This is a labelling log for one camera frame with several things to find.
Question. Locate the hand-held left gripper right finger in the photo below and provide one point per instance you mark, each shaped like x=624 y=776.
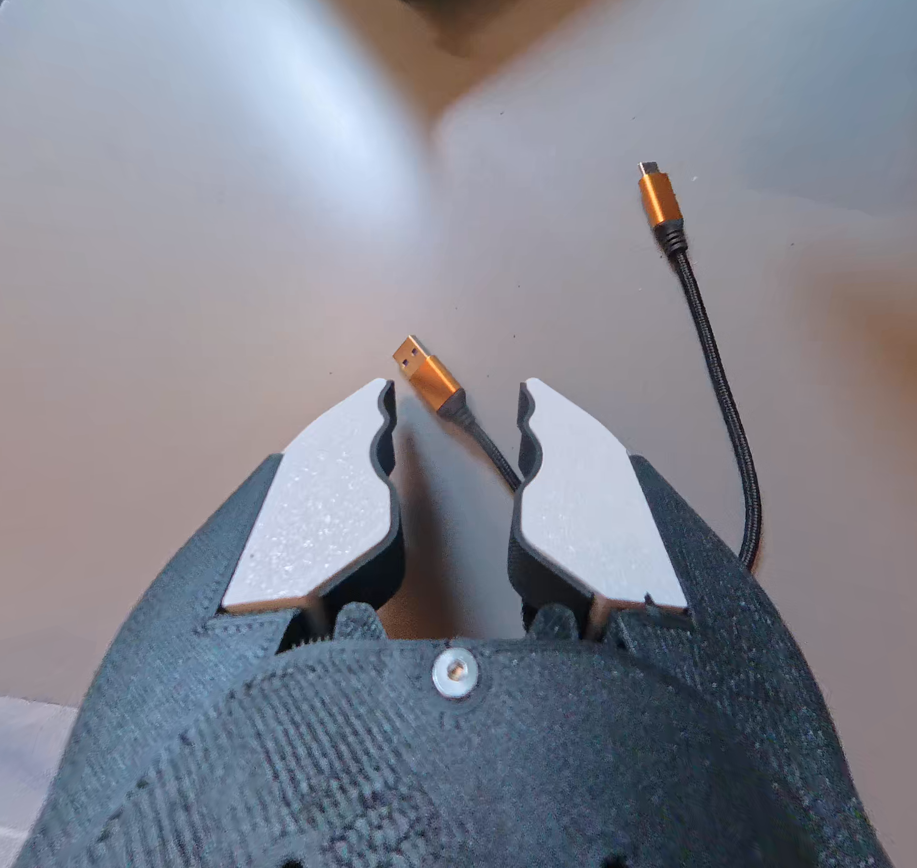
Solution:
x=594 y=524

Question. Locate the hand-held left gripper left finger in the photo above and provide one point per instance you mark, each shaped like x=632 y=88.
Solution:
x=315 y=517

